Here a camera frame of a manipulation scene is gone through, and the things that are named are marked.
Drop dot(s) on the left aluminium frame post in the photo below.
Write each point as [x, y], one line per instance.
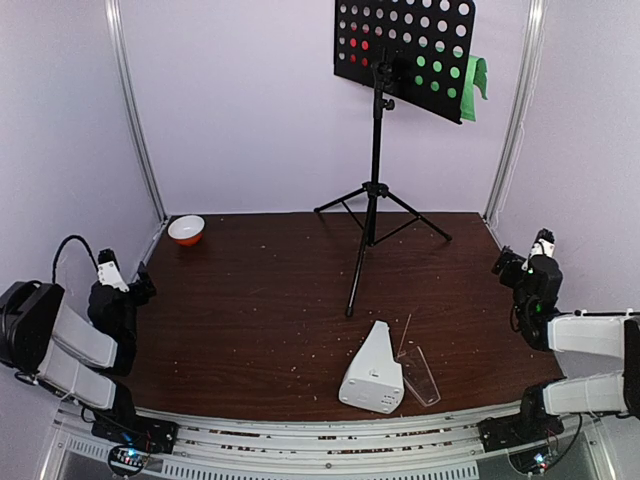
[117, 35]

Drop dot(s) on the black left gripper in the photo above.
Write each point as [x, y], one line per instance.
[149, 290]

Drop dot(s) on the clear metronome cover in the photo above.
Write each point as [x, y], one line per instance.
[418, 377]

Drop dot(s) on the white metronome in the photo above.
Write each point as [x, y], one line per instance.
[374, 379]

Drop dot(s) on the green cloth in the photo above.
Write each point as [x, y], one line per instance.
[476, 78]

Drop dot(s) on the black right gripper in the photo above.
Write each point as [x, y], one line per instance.
[507, 262]

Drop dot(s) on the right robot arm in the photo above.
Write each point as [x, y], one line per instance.
[535, 282]

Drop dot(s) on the orange white bowl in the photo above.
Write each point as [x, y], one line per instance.
[187, 230]

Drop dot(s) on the left circuit board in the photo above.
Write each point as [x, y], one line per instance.
[125, 461]

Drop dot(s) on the aluminium front rail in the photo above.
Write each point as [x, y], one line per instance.
[440, 446]

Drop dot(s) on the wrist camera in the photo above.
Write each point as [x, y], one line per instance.
[108, 271]
[544, 244]

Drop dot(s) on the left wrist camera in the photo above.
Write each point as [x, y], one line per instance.
[108, 271]

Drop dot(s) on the right aluminium frame post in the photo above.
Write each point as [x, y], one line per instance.
[524, 92]

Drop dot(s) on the black music stand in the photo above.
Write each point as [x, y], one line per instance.
[413, 51]

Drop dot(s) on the circuit board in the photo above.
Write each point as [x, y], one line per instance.
[125, 461]
[536, 459]

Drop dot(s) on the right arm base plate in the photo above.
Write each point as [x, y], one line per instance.
[511, 431]

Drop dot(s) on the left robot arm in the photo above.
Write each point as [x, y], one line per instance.
[78, 357]

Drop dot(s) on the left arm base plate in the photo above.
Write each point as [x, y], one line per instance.
[148, 435]

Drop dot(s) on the aluminium frame post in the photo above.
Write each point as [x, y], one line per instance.
[524, 92]
[117, 35]

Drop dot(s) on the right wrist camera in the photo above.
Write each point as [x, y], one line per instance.
[544, 244]

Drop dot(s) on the right circuit board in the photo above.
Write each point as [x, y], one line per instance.
[536, 459]

